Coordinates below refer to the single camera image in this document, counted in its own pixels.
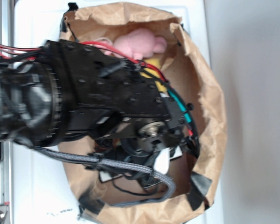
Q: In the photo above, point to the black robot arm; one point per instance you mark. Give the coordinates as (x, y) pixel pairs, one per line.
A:
(74, 103)

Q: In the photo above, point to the yellow sponge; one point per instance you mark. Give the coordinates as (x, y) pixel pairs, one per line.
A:
(156, 63)

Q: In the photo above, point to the pink plush toy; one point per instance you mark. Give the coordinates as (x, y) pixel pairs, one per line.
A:
(138, 44)

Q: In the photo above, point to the aluminium frame rail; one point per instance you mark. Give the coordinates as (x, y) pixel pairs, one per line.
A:
(6, 38)

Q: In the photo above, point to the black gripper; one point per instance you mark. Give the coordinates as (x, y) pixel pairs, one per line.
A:
(153, 154)

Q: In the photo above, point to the metal corner bracket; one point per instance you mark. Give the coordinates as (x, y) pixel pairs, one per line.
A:
(4, 214)

